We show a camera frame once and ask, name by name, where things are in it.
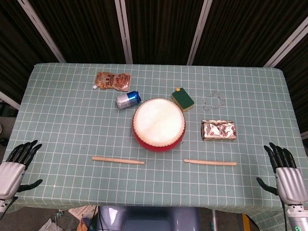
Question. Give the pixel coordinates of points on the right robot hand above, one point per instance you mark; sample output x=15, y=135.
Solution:
x=291, y=185

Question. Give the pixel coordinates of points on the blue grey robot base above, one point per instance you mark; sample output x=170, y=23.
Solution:
x=149, y=219

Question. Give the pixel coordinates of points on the orange snack bag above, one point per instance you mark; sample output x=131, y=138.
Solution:
x=83, y=225

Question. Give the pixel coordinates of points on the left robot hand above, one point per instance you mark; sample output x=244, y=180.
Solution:
x=10, y=178

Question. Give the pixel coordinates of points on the brown sauce pouch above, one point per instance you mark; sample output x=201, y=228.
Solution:
x=111, y=80

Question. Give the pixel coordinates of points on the yellow floor strip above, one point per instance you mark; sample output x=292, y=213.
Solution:
x=246, y=222

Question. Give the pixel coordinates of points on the green grid cutting mat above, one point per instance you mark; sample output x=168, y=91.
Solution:
x=72, y=125

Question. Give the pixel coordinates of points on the white partition frame post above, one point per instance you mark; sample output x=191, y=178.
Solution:
x=124, y=31
x=305, y=135
x=8, y=99
x=41, y=31
x=288, y=43
x=199, y=33

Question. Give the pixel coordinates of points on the red drum white skin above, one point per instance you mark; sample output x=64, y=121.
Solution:
x=157, y=122

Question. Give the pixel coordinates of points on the wooden drumstick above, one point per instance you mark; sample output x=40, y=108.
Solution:
x=211, y=162
x=118, y=160

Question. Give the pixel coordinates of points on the blue silver drink can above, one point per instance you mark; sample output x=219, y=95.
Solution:
x=127, y=99

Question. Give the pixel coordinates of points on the white printed paper sheet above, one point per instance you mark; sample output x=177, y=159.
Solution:
x=81, y=212

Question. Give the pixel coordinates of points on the gold foil wrapped package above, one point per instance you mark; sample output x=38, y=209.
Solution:
x=217, y=131

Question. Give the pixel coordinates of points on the green yellow sponge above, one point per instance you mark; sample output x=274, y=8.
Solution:
x=183, y=98

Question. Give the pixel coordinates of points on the crumpled white paper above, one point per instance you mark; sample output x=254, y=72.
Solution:
x=48, y=225

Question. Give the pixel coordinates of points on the metal table leg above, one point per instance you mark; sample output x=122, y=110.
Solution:
x=214, y=220

